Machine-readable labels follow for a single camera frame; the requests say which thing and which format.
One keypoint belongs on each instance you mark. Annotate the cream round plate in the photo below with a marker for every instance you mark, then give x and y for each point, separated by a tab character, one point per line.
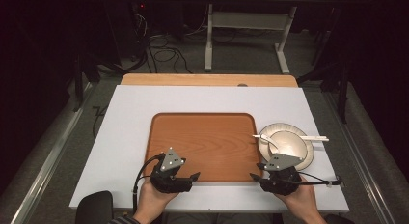
308	153

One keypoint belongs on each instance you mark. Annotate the dark device with red light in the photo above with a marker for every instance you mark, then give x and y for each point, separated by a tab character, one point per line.
138	27

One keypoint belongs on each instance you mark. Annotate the white spoon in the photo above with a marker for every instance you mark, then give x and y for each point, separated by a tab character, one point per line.
268	140

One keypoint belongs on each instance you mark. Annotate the black metal stand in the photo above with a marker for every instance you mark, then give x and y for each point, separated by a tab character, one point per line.
342	89
78	85

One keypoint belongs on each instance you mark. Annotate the white metal desk frame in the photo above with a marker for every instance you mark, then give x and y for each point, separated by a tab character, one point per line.
247	20

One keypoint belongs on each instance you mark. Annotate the light wooden table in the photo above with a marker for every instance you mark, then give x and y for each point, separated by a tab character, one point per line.
205	79

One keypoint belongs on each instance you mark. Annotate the white chopsticks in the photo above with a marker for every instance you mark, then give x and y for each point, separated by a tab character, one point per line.
316	138

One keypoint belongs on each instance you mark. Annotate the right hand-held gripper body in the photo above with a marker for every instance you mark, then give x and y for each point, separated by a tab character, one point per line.
281	182

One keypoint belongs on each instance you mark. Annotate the brown wooden tray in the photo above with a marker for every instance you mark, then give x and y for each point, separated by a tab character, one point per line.
205	146

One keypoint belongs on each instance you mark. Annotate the aluminium floor rail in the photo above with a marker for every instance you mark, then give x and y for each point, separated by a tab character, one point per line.
48	162
360	153

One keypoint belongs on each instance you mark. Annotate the white table cover board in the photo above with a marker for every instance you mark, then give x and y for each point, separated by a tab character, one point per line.
128	121

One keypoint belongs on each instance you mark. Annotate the black chair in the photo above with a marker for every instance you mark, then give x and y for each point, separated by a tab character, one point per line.
95	208

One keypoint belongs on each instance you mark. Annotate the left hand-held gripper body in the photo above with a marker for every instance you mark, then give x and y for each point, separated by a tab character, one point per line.
169	180

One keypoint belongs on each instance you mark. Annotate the cream bowl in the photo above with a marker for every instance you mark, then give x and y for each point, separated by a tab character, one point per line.
289	145

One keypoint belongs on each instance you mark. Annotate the person's right hand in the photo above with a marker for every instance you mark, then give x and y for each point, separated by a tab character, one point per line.
304	200

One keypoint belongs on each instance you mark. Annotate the person's left hand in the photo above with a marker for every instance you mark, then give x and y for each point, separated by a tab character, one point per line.
149	200

